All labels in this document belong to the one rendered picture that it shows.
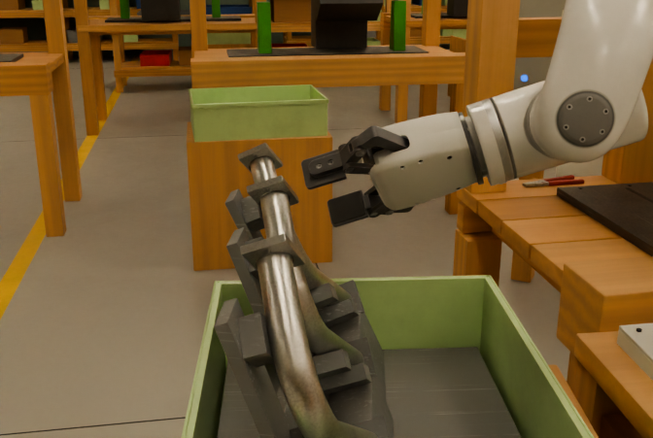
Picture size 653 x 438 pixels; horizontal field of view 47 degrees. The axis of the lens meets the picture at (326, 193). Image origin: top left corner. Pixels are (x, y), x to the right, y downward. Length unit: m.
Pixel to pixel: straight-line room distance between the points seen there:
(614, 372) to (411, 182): 0.55
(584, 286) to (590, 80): 0.73
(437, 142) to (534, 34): 1.19
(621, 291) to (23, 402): 2.03
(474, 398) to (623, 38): 0.57
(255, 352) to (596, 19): 0.39
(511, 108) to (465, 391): 0.48
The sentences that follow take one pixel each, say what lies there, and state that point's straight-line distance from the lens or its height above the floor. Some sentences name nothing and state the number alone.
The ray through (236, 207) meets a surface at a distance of 0.92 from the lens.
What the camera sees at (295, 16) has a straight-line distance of 8.40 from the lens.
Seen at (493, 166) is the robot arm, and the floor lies 1.23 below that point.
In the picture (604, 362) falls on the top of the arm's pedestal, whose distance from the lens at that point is 1.21.
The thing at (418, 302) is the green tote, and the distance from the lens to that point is 1.16.
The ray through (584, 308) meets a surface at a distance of 1.36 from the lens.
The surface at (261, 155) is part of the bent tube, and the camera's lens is 0.96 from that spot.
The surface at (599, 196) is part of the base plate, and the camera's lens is 1.81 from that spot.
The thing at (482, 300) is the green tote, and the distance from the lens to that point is 1.18.
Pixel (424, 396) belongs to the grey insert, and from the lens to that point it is 1.07.
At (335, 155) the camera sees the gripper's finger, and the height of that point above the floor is 1.24.
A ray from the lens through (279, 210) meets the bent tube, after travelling 0.78.
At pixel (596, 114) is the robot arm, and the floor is 1.30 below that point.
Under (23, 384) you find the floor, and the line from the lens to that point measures 2.89.
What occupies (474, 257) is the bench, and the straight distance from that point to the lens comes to 1.88.
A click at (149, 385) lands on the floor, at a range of 2.76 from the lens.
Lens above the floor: 1.43
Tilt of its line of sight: 18 degrees down
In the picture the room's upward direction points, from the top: straight up
